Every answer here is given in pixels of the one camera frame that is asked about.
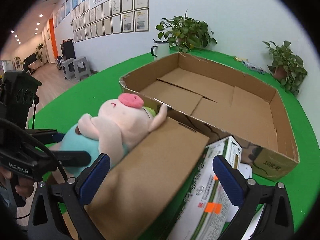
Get white green printed box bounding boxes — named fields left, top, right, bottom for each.
left=167, top=136, right=242, bottom=240

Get long brown cardboard box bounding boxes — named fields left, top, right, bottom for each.
left=86, top=118, right=209, bottom=239

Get pig plush toy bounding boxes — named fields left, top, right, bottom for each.
left=50, top=93, right=168, bottom=177

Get person's left hand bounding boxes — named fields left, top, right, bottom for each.
left=0, top=167, right=34, bottom=198

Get green table cloth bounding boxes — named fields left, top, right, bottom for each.
left=35, top=50, right=319, bottom=239

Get large open cardboard tray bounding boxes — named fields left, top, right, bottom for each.
left=119, top=53, right=300, bottom=181

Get grey plastic stool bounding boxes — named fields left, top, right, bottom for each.
left=73, top=56, right=92, bottom=81
left=61, top=58, right=74, bottom=80

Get black cabinet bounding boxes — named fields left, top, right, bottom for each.
left=60, top=40, right=76, bottom=60

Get small packets at table back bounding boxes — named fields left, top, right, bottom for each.
left=233, top=56, right=266, bottom=74

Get right potted green plant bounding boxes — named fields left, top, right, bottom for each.
left=263, top=40, right=308, bottom=97

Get potted green plant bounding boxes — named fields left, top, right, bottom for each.
left=156, top=11, right=217, bottom=53
left=263, top=40, right=308, bottom=97

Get left potted green plant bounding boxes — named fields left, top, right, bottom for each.
left=156, top=11, right=217, bottom=53

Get white mug black handle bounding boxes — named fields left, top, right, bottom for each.
left=150, top=40, right=170, bottom=61

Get framed certificates on wall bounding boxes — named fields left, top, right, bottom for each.
left=68, top=0, right=150, bottom=43

